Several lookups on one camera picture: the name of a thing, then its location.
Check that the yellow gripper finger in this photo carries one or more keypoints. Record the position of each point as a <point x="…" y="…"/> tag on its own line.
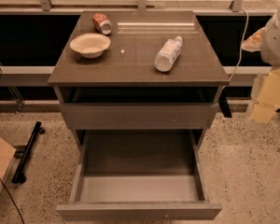
<point x="253" y="43"/>
<point x="265" y="99"/>

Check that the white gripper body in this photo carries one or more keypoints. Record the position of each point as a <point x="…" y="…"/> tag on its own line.
<point x="277" y="41"/>

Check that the clear plastic water bottle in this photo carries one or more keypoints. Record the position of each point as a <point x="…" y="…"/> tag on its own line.
<point x="168" y="54"/>

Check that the grey drawer cabinet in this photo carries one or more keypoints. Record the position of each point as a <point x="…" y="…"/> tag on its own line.
<point x="126" y="75"/>

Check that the open grey middle drawer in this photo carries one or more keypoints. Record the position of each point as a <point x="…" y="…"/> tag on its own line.
<point x="139" y="175"/>

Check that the closed grey upper drawer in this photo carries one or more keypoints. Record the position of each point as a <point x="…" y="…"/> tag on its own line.
<point x="137" y="117"/>

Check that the crushed red soda can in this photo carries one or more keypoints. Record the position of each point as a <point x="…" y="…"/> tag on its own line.
<point x="102" y="23"/>

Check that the white paper bowl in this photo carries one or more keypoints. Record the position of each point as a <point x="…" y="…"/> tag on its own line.
<point x="90" y="45"/>

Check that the black metal bar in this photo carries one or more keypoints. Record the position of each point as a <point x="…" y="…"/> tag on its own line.
<point x="19" y="176"/>

